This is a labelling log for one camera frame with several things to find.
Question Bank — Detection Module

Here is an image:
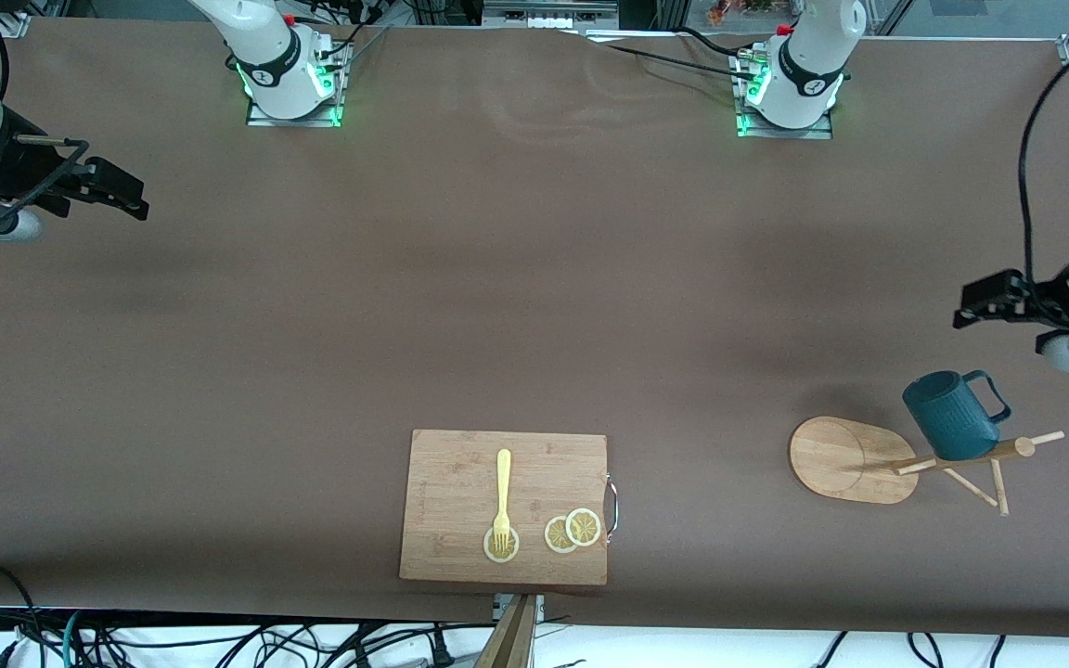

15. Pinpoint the teal ribbed mug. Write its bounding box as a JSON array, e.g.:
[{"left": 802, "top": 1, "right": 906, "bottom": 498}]
[{"left": 902, "top": 369, "right": 1012, "bottom": 462}]

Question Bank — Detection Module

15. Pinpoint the wooden mug rack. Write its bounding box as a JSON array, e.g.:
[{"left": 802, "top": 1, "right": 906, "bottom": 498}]
[{"left": 789, "top": 416, "right": 1066, "bottom": 518}]

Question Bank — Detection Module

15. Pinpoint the bamboo cutting board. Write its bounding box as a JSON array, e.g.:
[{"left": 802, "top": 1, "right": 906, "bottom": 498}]
[{"left": 399, "top": 429, "right": 610, "bottom": 586}]

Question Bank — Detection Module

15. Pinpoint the yellow plastic fork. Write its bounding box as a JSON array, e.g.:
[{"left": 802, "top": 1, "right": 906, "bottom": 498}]
[{"left": 493, "top": 449, "right": 514, "bottom": 555}]

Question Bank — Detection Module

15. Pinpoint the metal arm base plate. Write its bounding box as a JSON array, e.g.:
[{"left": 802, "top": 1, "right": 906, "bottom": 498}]
[
  {"left": 245, "top": 35, "right": 352, "bottom": 129},
  {"left": 731, "top": 48, "right": 835, "bottom": 141}
]

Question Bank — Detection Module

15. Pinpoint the black table cable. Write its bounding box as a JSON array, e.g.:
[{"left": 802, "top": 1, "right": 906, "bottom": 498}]
[{"left": 583, "top": 26, "right": 763, "bottom": 84}]

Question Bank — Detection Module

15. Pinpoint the teal floor cable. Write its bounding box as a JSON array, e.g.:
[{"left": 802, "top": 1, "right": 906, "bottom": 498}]
[{"left": 61, "top": 608, "right": 92, "bottom": 668}]

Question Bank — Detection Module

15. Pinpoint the metal post bracket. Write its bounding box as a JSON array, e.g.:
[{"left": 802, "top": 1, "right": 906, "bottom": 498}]
[{"left": 492, "top": 594, "right": 546, "bottom": 623}]

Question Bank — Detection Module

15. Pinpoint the wooden camera post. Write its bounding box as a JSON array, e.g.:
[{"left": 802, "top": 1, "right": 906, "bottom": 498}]
[{"left": 473, "top": 594, "right": 537, "bottom": 668}]

